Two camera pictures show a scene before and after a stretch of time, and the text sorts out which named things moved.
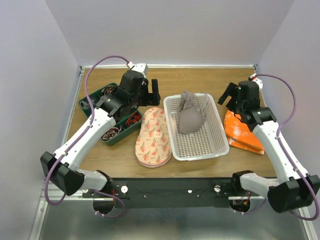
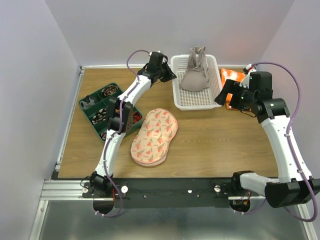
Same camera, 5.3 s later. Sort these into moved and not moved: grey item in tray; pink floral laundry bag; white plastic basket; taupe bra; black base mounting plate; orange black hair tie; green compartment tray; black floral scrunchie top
Moved: white plastic basket; taupe bra
Not moved: orange black hair tie; black base mounting plate; grey item in tray; green compartment tray; black floral scrunchie top; pink floral laundry bag
